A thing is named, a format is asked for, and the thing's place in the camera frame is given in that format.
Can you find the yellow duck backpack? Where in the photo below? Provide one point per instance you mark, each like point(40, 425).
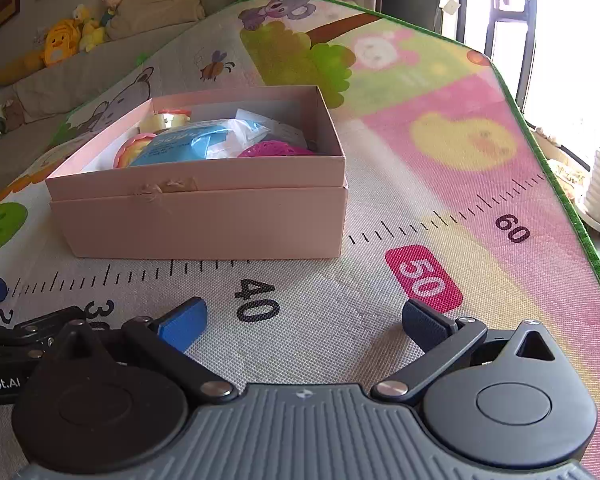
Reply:
point(61, 42)

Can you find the magenta mesh toy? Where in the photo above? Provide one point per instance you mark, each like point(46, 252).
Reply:
point(275, 151)

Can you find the pink cardboard box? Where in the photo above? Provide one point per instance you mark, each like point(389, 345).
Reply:
point(205, 220)

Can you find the yellow duck plush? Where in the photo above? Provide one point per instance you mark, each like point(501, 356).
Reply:
point(90, 27)

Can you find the blue plastic packet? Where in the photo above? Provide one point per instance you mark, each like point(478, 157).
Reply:
point(190, 145)

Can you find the grey covered sofa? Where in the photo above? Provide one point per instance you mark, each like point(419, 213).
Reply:
point(40, 95)

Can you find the clear plastic packet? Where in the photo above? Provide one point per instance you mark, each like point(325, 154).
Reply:
point(252, 122)

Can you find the beige pillow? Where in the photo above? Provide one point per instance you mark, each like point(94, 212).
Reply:
point(155, 7)

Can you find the printed cartoon play mat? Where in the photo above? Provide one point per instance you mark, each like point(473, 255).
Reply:
point(380, 185)

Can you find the doll with red hat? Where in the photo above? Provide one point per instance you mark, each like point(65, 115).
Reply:
point(111, 2)

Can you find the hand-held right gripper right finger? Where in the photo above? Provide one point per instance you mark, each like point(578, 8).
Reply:
point(425, 325)

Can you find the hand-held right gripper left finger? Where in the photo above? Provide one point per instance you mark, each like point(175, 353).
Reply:
point(182, 325)

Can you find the yellow pillow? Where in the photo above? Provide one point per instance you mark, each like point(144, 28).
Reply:
point(17, 70)

